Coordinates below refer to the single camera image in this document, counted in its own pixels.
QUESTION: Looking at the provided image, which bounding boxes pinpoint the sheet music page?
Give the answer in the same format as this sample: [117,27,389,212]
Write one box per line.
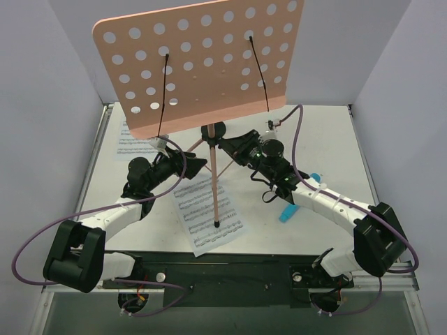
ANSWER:
[170,173,248,258]
[115,117,157,162]

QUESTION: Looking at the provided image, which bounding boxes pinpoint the pink perforated music stand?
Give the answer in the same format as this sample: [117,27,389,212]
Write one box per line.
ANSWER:
[91,0,305,228]

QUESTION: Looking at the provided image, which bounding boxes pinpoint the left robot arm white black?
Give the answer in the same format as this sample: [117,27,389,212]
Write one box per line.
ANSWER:
[43,148,207,293]

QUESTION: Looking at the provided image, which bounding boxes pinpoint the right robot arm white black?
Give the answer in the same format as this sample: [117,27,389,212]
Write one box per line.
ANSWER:
[217,130,407,285]

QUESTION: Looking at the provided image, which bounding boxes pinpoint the black microphone desk stand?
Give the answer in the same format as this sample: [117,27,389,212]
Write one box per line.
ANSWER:
[200,121,226,141]

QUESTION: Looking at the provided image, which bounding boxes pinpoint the blue toy microphone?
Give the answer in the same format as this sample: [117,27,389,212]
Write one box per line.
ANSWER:
[279,173,321,223]

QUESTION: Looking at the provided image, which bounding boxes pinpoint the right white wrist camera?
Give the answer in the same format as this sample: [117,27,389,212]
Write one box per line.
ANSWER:
[266,119,281,134]

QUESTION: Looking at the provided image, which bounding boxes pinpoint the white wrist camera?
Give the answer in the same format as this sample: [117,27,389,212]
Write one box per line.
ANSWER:
[149,136,168,153]
[266,119,281,134]

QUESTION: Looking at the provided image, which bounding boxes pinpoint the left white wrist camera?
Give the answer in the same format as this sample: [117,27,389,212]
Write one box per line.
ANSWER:
[149,136,168,153]

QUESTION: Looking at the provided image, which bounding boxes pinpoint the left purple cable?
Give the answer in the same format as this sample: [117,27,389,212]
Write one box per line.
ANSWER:
[11,136,191,318]

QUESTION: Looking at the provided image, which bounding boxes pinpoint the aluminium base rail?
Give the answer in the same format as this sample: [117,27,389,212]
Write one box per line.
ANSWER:
[42,262,420,293]

